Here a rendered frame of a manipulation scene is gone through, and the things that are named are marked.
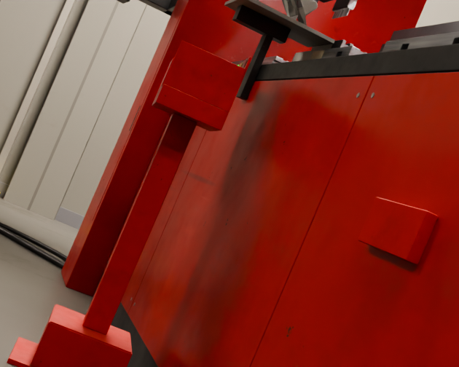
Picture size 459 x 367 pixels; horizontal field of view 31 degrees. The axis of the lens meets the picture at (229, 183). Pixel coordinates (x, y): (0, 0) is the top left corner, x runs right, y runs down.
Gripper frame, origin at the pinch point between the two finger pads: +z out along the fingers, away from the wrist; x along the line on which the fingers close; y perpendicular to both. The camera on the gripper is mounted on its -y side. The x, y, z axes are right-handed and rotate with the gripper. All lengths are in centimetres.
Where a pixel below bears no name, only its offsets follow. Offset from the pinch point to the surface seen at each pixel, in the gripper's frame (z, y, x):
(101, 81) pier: 0, -29, 261
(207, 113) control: 13.0, -34.7, -24.6
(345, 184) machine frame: 27, -27, -78
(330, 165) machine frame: 25, -25, -69
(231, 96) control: 10.9, -28.4, -25.0
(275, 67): 8.0, -12.9, -12.8
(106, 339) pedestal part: 55, -72, -21
